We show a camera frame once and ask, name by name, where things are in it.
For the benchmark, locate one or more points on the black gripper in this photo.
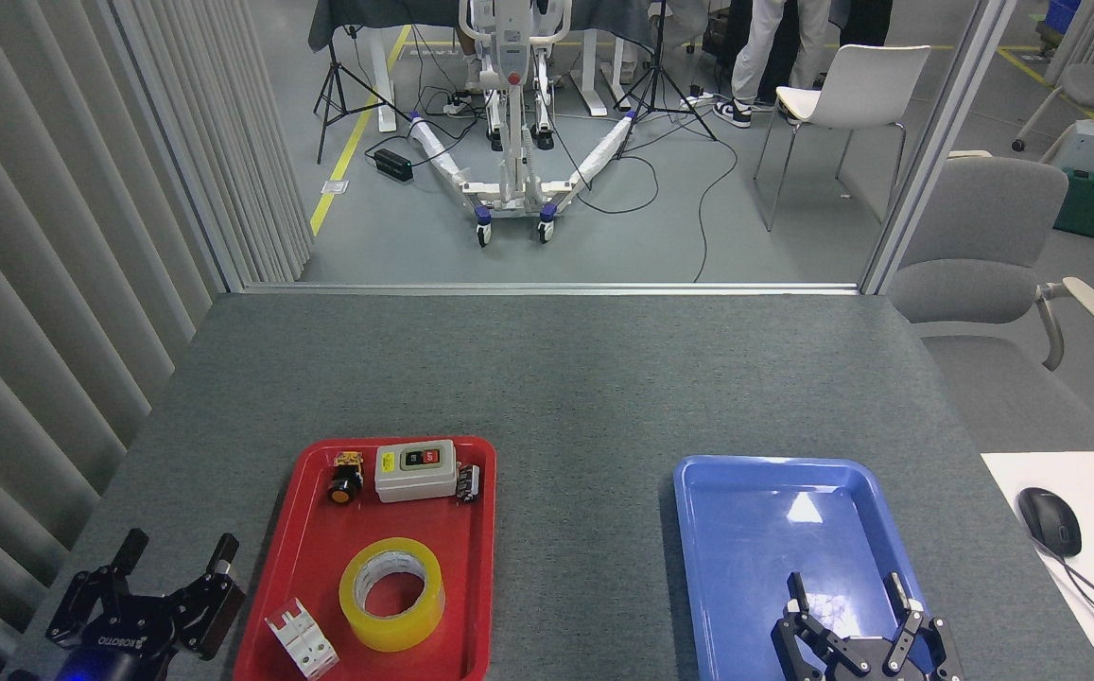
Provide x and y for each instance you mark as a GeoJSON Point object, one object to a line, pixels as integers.
{"type": "Point", "coordinates": [121, 653]}
{"type": "Point", "coordinates": [873, 664]}

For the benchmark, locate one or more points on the yellow tape roll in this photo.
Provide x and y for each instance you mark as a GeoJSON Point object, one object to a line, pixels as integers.
{"type": "Point", "coordinates": [357, 619]}

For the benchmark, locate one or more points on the blue plastic tray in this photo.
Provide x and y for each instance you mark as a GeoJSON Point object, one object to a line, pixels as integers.
{"type": "Point", "coordinates": [745, 567]}

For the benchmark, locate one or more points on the red plastic tray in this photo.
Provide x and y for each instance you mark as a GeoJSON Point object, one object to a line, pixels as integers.
{"type": "Point", "coordinates": [320, 558]}

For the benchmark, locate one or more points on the white circuit breaker block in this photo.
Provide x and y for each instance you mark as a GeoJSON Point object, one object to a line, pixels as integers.
{"type": "Point", "coordinates": [305, 648]}

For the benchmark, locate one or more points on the yellow black push button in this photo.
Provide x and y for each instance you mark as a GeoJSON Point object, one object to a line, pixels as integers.
{"type": "Point", "coordinates": [344, 490]}

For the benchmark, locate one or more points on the black computer mouse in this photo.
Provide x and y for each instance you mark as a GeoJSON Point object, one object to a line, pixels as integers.
{"type": "Point", "coordinates": [1050, 520]}

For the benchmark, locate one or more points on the small black terminal block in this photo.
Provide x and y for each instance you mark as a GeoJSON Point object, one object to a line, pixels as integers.
{"type": "Point", "coordinates": [467, 484]}

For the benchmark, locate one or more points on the grey office chair with armrest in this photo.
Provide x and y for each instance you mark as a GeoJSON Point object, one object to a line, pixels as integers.
{"type": "Point", "coordinates": [972, 246]}

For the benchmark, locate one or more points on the black power adapter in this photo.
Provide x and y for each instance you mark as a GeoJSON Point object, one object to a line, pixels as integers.
{"type": "Point", "coordinates": [393, 165]}

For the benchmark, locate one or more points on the black tripod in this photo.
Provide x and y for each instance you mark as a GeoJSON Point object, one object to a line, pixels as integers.
{"type": "Point", "coordinates": [332, 85]}
{"type": "Point", "coordinates": [658, 80]}

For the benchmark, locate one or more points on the white plastic chair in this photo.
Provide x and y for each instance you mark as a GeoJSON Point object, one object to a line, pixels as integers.
{"type": "Point", "coordinates": [863, 90]}

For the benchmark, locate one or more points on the white stand on wheels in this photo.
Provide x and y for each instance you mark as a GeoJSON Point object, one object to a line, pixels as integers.
{"type": "Point", "coordinates": [512, 142]}

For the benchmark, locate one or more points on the person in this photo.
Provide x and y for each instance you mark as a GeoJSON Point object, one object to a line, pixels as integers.
{"type": "Point", "coordinates": [868, 19]}
{"type": "Point", "coordinates": [759, 57]}

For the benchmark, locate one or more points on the blue bin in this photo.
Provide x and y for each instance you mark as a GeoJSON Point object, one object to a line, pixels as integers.
{"type": "Point", "coordinates": [1065, 14]}

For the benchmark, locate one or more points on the grey two-button switch box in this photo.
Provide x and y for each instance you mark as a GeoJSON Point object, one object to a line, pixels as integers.
{"type": "Point", "coordinates": [414, 482]}

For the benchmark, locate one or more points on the silver frame post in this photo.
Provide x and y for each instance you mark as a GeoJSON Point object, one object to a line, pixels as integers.
{"type": "Point", "coordinates": [934, 142]}

